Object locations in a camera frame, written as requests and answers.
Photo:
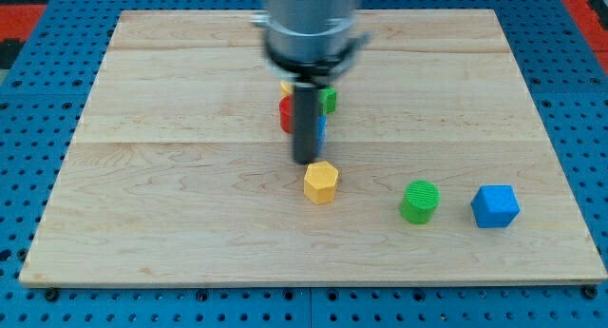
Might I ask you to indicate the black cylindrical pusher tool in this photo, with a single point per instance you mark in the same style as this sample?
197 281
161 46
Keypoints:
304 123

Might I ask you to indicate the blue triangle block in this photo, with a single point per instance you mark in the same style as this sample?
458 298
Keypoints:
321 133

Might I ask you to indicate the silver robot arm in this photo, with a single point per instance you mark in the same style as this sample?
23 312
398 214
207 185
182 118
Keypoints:
309 43

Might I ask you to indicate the yellow heart block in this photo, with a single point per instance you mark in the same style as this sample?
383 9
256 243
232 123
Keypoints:
286 89

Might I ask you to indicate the red block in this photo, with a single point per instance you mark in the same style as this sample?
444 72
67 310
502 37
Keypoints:
286 114

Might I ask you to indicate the yellow hexagon block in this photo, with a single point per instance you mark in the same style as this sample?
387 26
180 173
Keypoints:
320 182

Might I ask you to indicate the wooden board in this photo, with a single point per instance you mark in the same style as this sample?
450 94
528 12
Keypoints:
179 175

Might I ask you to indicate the green cylinder block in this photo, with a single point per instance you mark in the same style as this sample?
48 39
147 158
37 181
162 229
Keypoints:
420 200

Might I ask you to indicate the blue cube block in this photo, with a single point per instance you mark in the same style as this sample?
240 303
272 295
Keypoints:
495 206

